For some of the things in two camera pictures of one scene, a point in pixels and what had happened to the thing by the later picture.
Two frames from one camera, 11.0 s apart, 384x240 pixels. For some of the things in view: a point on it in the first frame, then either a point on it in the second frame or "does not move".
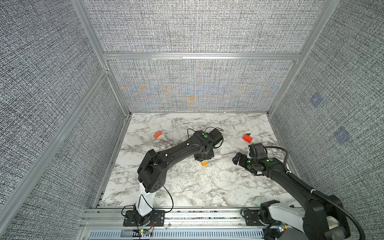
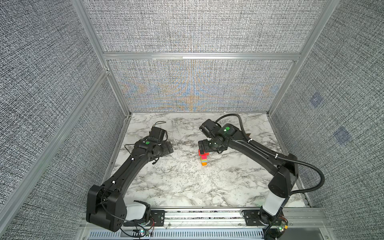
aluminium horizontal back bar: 201,56 does not move
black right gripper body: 247,163 to 209,145
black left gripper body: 203,156 to 164,149
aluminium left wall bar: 9,206 does not move
